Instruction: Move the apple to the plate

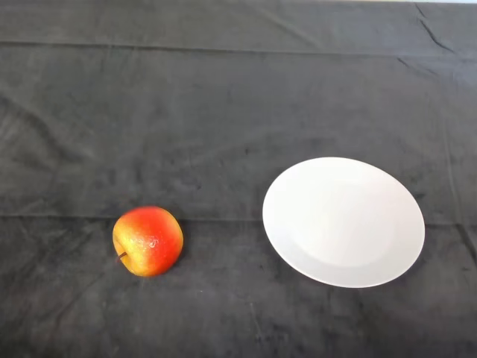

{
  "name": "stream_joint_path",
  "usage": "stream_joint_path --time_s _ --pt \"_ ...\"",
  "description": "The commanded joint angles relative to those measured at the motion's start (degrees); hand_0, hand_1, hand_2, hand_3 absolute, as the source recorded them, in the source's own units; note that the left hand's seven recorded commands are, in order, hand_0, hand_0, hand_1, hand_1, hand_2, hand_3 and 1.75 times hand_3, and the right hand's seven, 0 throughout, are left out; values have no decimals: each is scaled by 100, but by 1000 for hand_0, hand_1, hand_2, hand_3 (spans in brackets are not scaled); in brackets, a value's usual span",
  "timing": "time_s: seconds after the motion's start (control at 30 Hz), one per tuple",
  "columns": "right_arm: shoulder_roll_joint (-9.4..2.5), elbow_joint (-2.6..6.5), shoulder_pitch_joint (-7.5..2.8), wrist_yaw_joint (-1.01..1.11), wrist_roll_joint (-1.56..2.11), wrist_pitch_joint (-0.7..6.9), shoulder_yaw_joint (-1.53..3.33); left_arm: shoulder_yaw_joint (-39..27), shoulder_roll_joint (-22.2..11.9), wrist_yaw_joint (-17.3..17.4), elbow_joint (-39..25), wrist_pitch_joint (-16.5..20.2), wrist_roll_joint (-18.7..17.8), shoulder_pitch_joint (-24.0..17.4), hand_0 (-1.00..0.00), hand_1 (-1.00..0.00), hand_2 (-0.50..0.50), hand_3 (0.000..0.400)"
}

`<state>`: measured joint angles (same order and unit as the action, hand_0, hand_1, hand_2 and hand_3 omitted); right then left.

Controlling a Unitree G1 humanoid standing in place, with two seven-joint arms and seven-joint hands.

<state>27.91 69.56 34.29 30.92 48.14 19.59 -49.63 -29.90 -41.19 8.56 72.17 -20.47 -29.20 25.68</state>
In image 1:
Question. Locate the red yellow apple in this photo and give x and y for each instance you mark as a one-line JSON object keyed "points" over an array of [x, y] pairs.
{"points": [[149, 238]]}

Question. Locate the white round plate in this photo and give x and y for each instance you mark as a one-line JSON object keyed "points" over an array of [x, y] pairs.
{"points": [[343, 223]]}

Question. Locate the black cloth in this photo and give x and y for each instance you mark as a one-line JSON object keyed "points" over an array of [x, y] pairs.
{"points": [[223, 112]]}

